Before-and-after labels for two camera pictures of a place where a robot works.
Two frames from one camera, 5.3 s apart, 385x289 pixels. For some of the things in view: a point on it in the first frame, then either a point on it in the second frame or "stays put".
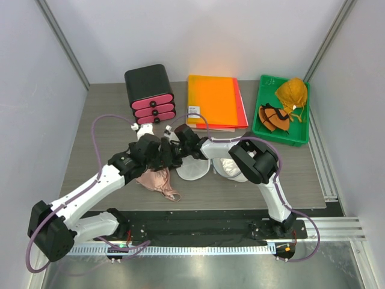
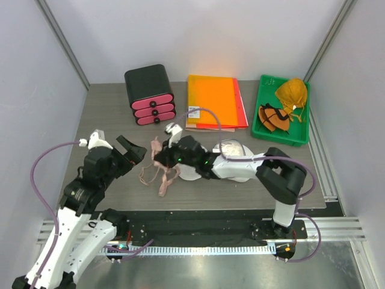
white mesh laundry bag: [192, 168] stays put
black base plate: [207, 224] stays put
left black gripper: [163, 158] to [136, 152]
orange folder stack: [220, 99] stays put
